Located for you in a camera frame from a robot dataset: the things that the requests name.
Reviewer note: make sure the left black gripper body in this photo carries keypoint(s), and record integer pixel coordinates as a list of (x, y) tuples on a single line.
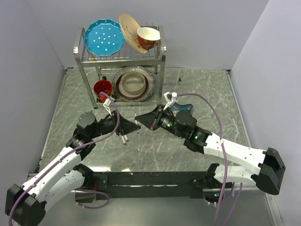
[(108, 125)]

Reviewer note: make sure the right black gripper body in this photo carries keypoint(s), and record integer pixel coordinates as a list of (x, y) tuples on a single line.
[(163, 120)]

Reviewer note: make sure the white pen with red tip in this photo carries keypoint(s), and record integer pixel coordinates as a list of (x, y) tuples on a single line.
[(123, 139)]

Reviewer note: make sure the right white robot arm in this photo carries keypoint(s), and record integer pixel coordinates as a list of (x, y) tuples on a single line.
[(263, 168)]

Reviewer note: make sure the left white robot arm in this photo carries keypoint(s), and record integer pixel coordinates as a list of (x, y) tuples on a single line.
[(26, 205)]

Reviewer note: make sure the blue star-shaped dish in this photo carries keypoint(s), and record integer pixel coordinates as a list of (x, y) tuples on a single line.
[(177, 107)]

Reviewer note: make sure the red and black mug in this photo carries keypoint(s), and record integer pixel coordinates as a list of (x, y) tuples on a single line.
[(104, 86)]

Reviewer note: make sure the beige ceramic bowl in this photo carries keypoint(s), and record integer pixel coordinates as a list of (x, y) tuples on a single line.
[(133, 83)]

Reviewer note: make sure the ornate grey rimmed plate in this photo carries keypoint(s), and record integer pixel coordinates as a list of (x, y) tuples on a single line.
[(149, 77)]

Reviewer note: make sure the dark red plate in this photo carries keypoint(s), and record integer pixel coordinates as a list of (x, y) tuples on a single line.
[(124, 94)]

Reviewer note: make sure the steel two-tier dish rack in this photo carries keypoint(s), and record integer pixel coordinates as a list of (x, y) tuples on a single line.
[(127, 56)]

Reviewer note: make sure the black base bar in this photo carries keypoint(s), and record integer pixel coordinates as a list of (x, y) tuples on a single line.
[(151, 184)]

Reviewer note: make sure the red floral bowl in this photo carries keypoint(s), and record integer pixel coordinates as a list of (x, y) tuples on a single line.
[(148, 37)]

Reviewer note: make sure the blue polka dot plate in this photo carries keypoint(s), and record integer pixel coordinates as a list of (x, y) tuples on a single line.
[(104, 37)]

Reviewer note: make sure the cream floral plate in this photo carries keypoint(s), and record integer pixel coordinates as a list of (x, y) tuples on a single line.
[(129, 28)]

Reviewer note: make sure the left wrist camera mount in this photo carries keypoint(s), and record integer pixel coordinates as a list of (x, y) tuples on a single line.
[(110, 101)]

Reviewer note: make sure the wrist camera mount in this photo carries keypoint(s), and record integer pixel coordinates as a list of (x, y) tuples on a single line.
[(110, 101), (170, 98)]

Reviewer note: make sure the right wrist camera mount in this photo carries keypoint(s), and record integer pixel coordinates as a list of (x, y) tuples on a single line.
[(170, 98)]

